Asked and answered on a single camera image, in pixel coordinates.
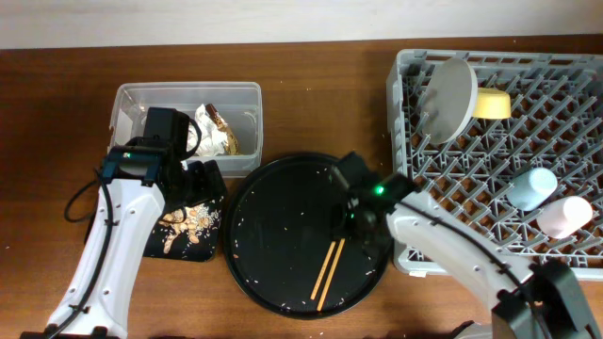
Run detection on wooden chopstick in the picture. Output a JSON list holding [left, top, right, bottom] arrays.
[[310, 241, 336, 300], [317, 238, 346, 312]]

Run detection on blue cup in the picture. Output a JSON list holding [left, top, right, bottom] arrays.
[[506, 168, 558, 212]]

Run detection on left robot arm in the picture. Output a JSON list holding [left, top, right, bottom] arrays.
[[38, 107, 226, 338]]

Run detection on white tissue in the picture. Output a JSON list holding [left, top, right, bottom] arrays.
[[194, 104, 228, 156]]

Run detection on clear plastic bin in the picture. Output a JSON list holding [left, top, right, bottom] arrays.
[[109, 82, 263, 178]]

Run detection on food scraps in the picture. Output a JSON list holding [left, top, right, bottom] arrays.
[[158, 203, 221, 261]]

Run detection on pink cup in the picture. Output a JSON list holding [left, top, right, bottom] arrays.
[[536, 196, 594, 239]]

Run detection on grey plate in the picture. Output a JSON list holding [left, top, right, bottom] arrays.
[[421, 58, 478, 145]]

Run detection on black rectangular tray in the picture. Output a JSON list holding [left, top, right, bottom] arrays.
[[84, 159, 227, 263]]

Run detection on round black tray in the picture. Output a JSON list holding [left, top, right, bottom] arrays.
[[222, 153, 393, 320]]

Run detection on grey dishwasher rack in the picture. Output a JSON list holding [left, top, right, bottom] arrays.
[[386, 49, 602, 282]]

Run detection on yellow bowl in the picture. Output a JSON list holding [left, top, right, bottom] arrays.
[[472, 88, 512, 120]]

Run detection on brown snack wrapper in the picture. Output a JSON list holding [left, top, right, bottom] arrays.
[[205, 104, 240, 155]]

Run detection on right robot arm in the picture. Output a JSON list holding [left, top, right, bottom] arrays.
[[331, 153, 602, 339]]

